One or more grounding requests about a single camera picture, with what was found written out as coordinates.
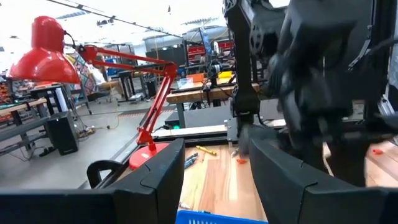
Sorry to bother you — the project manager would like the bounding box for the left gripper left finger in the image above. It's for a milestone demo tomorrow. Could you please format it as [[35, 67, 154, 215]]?
[[113, 138, 187, 224]]

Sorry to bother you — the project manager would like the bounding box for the blue plastic basket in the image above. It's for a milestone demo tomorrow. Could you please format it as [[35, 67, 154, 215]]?
[[175, 210, 268, 224]]

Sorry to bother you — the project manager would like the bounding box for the black frame handle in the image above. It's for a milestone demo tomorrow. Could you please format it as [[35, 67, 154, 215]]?
[[86, 159, 125, 189]]

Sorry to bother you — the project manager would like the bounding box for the wooden workbench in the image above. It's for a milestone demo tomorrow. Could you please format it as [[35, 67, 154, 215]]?
[[165, 81, 261, 128], [0, 98, 48, 125]]

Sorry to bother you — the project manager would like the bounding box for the black computer tower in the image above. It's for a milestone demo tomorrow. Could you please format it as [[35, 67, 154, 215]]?
[[45, 111, 80, 156]]

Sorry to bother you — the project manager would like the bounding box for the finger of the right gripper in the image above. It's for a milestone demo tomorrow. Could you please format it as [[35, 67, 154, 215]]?
[[328, 133, 369, 187], [284, 93, 326, 170]]

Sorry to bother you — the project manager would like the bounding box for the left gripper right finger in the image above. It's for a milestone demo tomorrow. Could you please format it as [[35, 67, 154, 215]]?
[[248, 139, 318, 224]]

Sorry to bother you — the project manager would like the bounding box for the red desk lamp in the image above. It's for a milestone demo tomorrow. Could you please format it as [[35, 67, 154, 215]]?
[[6, 15, 178, 170]]

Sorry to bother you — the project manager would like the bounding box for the orange box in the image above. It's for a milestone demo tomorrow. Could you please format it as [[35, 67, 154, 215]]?
[[186, 72, 205, 83]]

